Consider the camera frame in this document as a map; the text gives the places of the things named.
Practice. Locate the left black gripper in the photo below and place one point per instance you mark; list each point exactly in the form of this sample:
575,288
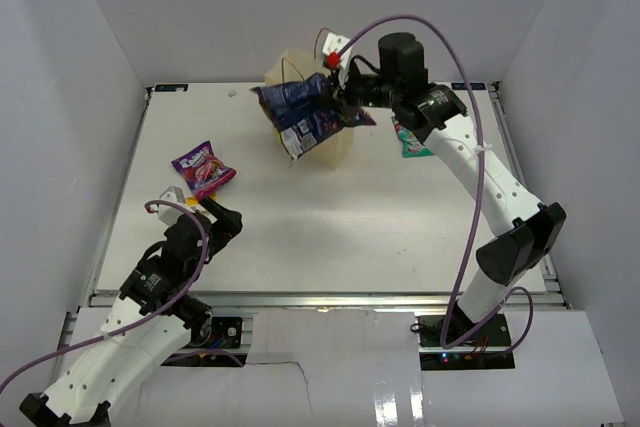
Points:
227,224

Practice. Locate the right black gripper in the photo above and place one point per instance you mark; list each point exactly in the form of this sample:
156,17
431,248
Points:
337,95

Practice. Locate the dark blue snack bag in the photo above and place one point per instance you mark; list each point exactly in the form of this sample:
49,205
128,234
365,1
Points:
304,113

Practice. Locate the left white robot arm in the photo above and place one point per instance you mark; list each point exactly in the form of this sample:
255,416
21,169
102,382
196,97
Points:
153,316

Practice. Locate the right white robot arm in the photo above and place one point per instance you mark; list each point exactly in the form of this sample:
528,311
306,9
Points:
524,228

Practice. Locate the beige paper bag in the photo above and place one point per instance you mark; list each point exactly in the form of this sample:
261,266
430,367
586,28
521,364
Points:
295,65

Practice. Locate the purple pink gummy bag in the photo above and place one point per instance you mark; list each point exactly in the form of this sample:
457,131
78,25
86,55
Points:
203,171

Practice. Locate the teal candy bag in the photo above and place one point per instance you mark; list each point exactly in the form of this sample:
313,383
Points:
411,146

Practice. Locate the yellow snack pack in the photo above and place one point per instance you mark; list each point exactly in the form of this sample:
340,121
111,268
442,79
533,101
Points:
193,204

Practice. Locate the right blue table label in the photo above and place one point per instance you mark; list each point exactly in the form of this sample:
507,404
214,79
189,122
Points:
476,86

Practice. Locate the blue table label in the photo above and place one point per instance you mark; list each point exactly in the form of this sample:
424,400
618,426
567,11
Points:
171,88
476,86

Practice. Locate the left blue table label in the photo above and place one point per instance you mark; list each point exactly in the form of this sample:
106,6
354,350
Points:
171,88

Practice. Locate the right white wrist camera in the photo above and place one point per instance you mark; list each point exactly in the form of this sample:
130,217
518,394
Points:
336,57

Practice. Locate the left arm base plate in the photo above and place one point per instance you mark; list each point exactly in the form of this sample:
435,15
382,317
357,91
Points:
222,332

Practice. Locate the aluminium frame rail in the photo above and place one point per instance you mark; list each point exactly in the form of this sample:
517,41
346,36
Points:
246,300

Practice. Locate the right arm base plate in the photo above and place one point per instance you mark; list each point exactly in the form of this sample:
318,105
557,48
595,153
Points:
495,333

